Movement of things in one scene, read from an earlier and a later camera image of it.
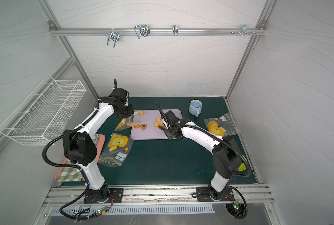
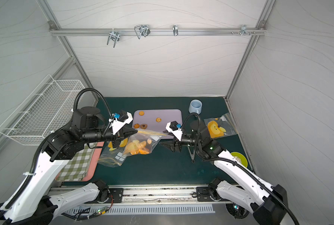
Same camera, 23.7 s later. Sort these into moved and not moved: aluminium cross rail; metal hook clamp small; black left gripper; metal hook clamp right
Moved: black left gripper
Not moved: metal hook clamp right; aluminium cross rail; metal hook clamp small
